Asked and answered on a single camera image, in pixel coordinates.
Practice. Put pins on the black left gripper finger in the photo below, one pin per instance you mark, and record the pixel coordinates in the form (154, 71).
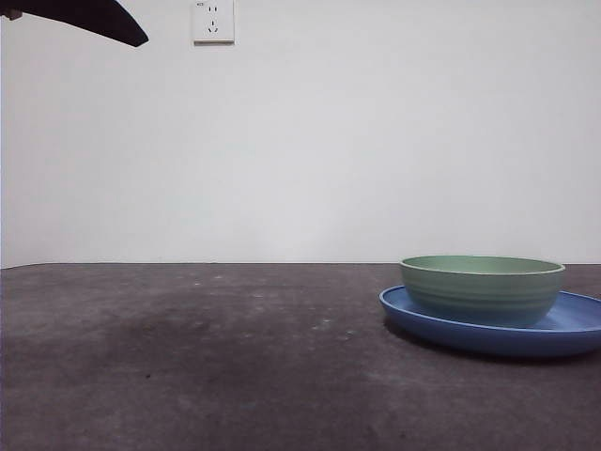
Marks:
(94, 19)

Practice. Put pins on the green ribbed bowl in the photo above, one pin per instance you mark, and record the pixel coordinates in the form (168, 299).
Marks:
(479, 296)

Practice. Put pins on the blue plate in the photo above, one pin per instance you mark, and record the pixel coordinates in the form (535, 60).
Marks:
(446, 340)

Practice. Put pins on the white wall socket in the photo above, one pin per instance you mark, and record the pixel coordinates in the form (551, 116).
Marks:
(213, 23)

